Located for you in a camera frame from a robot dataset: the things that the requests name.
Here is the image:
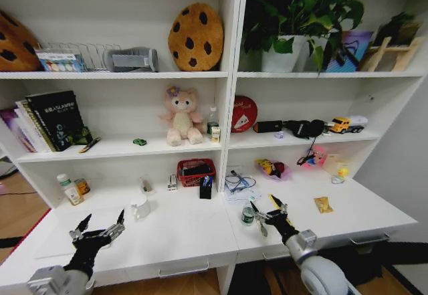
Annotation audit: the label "pink plush bear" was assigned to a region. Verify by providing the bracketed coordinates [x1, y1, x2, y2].
[158, 86, 205, 147]

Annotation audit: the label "black headphones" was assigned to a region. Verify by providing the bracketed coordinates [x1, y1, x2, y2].
[283, 118, 336, 140]

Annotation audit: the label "yellow toy truck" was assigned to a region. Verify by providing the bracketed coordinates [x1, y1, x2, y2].
[329, 115, 369, 135]

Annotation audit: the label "black thin cable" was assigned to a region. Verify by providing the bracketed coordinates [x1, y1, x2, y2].
[296, 136, 319, 166]

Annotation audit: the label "pale wooden stand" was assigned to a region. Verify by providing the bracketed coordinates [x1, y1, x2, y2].
[358, 36, 425, 73]

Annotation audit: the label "black book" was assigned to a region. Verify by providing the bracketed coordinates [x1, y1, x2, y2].
[25, 90, 94, 153]

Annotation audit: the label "clear bottle green label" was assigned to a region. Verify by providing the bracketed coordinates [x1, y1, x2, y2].
[207, 106, 220, 136]

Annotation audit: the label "yellow tin can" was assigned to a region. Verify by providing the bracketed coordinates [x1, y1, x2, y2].
[74, 178, 92, 197]

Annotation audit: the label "small green label bottle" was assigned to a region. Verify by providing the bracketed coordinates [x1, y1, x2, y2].
[241, 201, 257, 227]

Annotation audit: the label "black rectangular box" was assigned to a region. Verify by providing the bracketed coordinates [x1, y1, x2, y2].
[253, 120, 284, 134]

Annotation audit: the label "blue cable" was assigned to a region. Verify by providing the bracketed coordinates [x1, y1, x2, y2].
[224, 171, 257, 195]

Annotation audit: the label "red plastic basket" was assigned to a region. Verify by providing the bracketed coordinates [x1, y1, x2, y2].
[177, 158, 217, 188]

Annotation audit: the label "silver wire rack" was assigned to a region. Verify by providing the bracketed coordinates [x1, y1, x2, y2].
[39, 41, 122, 72]

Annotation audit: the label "silver drawer handle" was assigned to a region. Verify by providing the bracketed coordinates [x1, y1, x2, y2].
[158, 262, 211, 278]
[348, 233, 391, 245]
[261, 250, 289, 262]

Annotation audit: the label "white shelf desk unit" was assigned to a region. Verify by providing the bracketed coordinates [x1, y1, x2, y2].
[0, 0, 428, 295]

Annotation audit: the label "white mug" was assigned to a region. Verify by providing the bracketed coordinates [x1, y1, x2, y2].
[130, 197, 152, 221]

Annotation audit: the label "purple and blue picture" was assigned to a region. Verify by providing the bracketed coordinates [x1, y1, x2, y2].
[325, 29, 375, 73]

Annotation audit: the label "white plant pot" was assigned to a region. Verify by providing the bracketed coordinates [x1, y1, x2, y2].
[260, 34, 308, 73]

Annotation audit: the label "yellow ruler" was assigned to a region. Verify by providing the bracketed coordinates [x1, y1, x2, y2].
[268, 194, 292, 226]

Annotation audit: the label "purple book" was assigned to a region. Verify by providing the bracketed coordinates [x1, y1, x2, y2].
[0, 107, 37, 153]

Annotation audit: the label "clear glass cup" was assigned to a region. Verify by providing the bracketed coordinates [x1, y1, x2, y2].
[138, 175, 156, 196]

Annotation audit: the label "yellow snack packet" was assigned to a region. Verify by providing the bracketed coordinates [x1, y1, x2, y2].
[313, 197, 334, 214]

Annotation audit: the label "red and black toy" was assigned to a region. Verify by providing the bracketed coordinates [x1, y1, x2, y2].
[271, 162, 287, 179]

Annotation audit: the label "yellow toy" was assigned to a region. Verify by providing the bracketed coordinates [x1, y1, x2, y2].
[256, 158, 275, 177]

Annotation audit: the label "pink plastic basket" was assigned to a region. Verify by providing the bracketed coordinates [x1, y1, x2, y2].
[302, 145, 327, 169]

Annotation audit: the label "pink plate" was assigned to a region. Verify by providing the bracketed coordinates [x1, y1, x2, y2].
[256, 158, 293, 181]

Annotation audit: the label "black pen holder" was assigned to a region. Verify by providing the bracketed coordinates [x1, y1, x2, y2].
[199, 175, 214, 200]

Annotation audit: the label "black floor cable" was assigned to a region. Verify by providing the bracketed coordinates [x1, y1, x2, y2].
[0, 235, 25, 250]

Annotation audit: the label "yellow rubber duck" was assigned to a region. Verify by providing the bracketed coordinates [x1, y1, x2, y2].
[332, 168, 349, 185]

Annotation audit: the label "pale translucent box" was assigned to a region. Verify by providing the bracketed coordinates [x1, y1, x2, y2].
[322, 153, 349, 176]

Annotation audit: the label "white paper sheets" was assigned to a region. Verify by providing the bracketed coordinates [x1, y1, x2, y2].
[224, 165, 262, 205]

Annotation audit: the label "pale yellow bottle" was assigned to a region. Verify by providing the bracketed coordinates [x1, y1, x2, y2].
[64, 185, 84, 207]

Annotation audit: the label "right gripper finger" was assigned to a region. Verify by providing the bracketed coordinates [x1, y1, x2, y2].
[270, 193, 289, 216]
[249, 201, 268, 224]

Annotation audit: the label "box with coloured dots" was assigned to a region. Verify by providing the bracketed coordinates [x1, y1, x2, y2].
[34, 50, 86, 73]

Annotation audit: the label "grey fabric neck pillow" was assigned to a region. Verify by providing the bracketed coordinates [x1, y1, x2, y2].
[102, 46, 160, 73]

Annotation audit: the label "round cookie cushion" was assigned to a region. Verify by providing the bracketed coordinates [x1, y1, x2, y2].
[167, 3, 225, 72]
[0, 9, 43, 73]

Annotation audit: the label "red round tin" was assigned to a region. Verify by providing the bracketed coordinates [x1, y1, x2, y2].
[231, 94, 259, 134]

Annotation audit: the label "yellow and black pen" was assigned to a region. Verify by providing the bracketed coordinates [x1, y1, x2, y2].
[78, 136, 102, 155]

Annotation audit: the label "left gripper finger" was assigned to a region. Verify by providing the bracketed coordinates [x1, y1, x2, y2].
[101, 208, 126, 241]
[69, 213, 92, 241]

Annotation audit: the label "green leafy plant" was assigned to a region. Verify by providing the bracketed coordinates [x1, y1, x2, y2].
[241, 0, 366, 75]

